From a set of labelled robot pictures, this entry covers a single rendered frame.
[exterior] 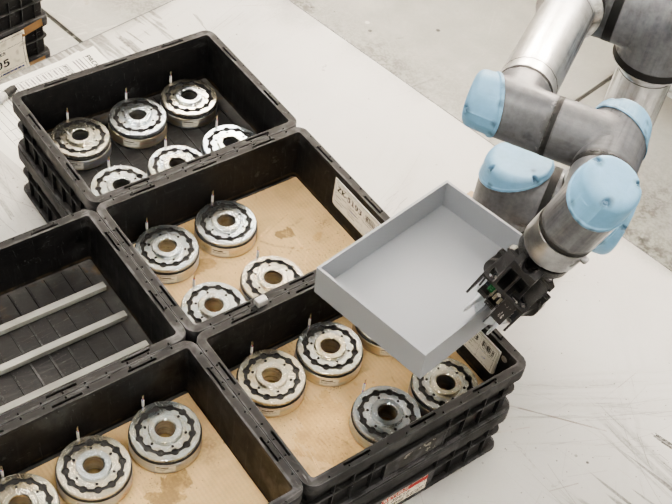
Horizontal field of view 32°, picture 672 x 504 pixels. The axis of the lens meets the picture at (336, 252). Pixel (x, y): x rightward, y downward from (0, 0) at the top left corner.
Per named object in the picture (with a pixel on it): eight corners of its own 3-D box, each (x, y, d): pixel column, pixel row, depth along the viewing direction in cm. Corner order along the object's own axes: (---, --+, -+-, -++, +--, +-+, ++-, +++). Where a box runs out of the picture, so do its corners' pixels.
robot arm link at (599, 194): (656, 170, 132) (637, 224, 127) (606, 219, 141) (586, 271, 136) (596, 134, 132) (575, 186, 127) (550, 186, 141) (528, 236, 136)
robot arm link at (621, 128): (575, 74, 141) (548, 134, 135) (665, 106, 139) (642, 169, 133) (560, 119, 147) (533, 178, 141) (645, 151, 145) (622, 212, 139)
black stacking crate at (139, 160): (207, 78, 226) (209, 31, 218) (293, 173, 211) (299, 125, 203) (15, 146, 208) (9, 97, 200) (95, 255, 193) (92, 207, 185)
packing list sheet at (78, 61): (87, 42, 246) (87, 40, 246) (158, 100, 237) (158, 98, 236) (-50, 106, 229) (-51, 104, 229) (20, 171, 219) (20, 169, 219)
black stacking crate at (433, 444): (396, 284, 196) (406, 238, 188) (512, 411, 182) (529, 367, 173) (191, 385, 178) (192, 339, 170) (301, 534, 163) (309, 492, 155)
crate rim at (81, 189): (209, 38, 219) (209, 27, 217) (300, 133, 204) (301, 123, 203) (9, 105, 201) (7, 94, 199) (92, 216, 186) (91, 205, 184)
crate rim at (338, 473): (405, 245, 189) (407, 234, 188) (528, 374, 174) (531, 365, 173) (190, 346, 171) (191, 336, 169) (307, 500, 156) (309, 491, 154)
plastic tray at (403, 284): (441, 203, 177) (446, 179, 174) (545, 279, 169) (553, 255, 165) (313, 291, 163) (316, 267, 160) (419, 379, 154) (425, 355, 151)
